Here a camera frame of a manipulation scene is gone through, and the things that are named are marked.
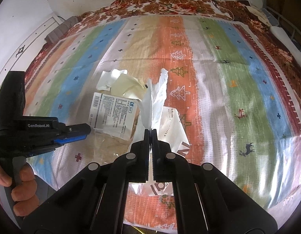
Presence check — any brown floral blanket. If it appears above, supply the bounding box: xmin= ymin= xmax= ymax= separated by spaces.
xmin=25 ymin=0 xmax=301 ymax=137

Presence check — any clear plastic wrapper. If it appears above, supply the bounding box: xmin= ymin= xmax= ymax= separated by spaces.
xmin=92 ymin=127 xmax=143 ymax=168

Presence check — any person's left hand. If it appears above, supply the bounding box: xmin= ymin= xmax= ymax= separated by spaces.
xmin=0 ymin=161 xmax=41 ymax=217

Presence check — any metal bed rail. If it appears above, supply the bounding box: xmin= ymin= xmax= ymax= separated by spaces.
xmin=266 ymin=5 xmax=301 ymax=54

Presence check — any white headboard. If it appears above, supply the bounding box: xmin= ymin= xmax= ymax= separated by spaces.
xmin=0 ymin=15 xmax=61 ymax=95

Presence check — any cream paper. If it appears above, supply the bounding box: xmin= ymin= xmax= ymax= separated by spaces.
xmin=96 ymin=69 xmax=147 ymax=101

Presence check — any white plastic bag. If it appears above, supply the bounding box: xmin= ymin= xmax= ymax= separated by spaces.
xmin=139 ymin=68 xmax=170 ymax=130

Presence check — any white medicine box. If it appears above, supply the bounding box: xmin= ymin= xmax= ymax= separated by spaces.
xmin=91 ymin=92 xmax=141 ymax=142

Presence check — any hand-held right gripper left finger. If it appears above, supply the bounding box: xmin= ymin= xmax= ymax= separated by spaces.
xmin=20 ymin=129 xmax=151 ymax=234

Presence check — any white rolled cloth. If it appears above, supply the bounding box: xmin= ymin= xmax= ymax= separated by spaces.
xmin=270 ymin=26 xmax=301 ymax=62

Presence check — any grey pillow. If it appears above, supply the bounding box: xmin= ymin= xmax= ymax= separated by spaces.
xmin=44 ymin=17 xmax=79 ymax=44

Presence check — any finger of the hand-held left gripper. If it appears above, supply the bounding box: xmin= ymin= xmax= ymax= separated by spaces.
xmin=53 ymin=134 xmax=89 ymax=149
xmin=58 ymin=123 xmax=91 ymax=138

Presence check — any white plastic wrapper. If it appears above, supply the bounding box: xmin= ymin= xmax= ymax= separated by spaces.
xmin=143 ymin=106 xmax=191 ymax=198

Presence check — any striped colourful mat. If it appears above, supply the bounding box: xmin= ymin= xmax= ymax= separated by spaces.
xmin=24 ymin=15 xmax=301 ymax=231

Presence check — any pale cloth pile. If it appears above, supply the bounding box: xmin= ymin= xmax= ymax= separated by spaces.
xmin=245 ymin=5 xmax=273 ymax=27

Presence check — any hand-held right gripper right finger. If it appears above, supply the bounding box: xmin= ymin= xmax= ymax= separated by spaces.
xmin=151 ymin=129 xmax=279 ymax=234

